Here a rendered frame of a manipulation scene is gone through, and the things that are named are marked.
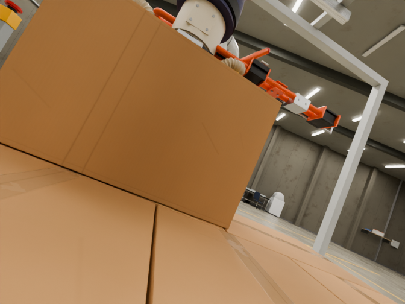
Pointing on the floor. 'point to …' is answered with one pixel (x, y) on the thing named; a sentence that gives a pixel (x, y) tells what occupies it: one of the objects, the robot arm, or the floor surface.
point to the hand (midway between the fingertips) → (257, 78)
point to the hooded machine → (275, 204)
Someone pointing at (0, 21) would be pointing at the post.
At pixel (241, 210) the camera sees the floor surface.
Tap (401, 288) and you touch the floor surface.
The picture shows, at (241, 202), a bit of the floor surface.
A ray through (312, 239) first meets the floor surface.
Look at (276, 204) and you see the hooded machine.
